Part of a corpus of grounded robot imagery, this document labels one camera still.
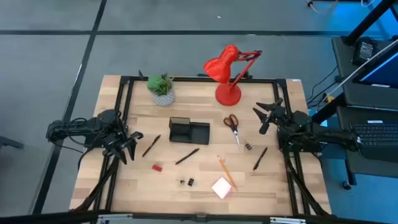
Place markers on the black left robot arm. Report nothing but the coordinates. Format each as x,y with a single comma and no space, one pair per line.
77,127

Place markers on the black diagonal stand pole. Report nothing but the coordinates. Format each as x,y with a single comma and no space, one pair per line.
367,21

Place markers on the black monitor desk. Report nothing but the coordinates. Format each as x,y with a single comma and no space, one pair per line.
357,96

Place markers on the black laptop keyboard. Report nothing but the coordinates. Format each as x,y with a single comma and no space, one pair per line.
376,133

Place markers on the potted green succulent plant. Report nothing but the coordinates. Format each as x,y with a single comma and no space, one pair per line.
163,98

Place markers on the black diagonal desk leg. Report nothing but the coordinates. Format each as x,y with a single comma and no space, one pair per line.
326,112

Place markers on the red and black scissors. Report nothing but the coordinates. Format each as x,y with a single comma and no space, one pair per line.
235,132

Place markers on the silver aluminium extrusion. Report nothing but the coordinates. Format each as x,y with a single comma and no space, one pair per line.
287,220
115,218

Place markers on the red eraser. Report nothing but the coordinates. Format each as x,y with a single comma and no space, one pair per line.
157,168

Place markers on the black laptop desk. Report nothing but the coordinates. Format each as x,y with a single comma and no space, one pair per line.
367,169

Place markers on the black mesh desk organizer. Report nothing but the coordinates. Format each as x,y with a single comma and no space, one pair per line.
199,133

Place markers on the black computer monitor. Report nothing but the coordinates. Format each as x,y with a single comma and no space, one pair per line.
385,73

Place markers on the black pen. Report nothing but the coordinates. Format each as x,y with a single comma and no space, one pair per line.
260,158
151,145
187,156

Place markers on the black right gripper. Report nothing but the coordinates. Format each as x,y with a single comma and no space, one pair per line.
277,112

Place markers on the red desk lamp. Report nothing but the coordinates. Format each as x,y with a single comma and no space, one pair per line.
228,95

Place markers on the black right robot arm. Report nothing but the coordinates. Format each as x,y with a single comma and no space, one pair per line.
329,137

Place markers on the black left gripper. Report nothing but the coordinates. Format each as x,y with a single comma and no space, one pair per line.
116,142

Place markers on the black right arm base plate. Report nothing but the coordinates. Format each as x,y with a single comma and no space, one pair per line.
308,147

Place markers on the orange pencil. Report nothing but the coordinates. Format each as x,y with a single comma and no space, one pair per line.
227,173

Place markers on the black overhead frame bar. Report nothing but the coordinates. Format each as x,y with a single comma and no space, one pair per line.
62,217

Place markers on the white rod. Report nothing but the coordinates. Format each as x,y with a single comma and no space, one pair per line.
357,70

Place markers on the black power adapter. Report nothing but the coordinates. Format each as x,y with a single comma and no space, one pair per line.
365,51

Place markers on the pink sticky note pad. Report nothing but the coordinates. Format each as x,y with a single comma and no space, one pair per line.
221,188

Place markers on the grey chair leg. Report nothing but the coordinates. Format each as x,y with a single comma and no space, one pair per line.
9,142

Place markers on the black caster wheel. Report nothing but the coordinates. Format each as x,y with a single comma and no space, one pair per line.
346,185

